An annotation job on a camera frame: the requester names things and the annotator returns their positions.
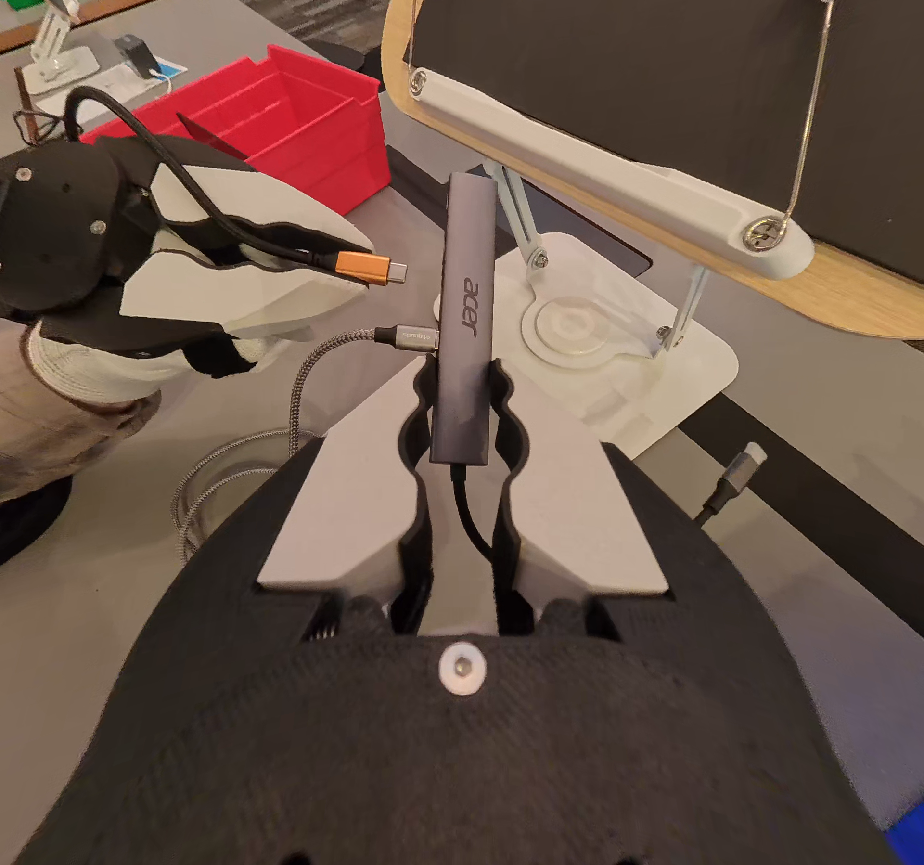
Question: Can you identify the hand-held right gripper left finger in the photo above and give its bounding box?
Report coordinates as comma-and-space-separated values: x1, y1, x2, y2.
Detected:
255, 358, 436, 624

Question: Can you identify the person's left forearm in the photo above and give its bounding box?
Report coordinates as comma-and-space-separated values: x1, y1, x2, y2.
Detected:
0, 316, 161, 505

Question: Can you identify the printed paper leaflet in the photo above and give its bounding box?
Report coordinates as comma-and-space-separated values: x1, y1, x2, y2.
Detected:
94, 55, 190, 109

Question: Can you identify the red plastic bin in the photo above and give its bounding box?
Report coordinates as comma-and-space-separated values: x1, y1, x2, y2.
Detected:
79, 44, 391, 216

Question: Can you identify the grey braided usb-c cable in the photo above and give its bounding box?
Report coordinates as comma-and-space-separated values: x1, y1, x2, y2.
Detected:
172, 325, 768, 563

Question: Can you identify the black cable bundle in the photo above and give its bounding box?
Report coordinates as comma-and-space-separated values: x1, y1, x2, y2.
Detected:
13, 105, 69, 147

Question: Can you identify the person's left hand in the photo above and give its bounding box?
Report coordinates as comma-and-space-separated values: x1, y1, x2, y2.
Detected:
24, 321, 291, 405

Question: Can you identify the black adapter with white cable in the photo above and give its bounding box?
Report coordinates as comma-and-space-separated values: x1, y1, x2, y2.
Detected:
115, 33, 166, 80

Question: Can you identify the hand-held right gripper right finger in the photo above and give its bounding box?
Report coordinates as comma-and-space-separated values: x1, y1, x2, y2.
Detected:
489, 361, 672, 636

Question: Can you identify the metal stand bracket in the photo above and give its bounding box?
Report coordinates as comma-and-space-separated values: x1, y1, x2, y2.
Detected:
482, 161, 551, 275
655, 266, 713, 362

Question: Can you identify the black bin divider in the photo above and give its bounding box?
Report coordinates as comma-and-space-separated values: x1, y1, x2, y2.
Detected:
177, 112, 248, 160

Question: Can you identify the black textured pad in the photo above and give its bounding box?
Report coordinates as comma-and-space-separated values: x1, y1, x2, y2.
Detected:
0, 475, 73, 568

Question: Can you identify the orange-ended black cable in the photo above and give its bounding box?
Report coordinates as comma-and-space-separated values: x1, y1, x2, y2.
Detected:
64, 85, 409, 288

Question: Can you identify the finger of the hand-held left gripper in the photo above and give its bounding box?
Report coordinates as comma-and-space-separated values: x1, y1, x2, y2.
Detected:
117, 247, 372, 340
152, 159, 376, 259

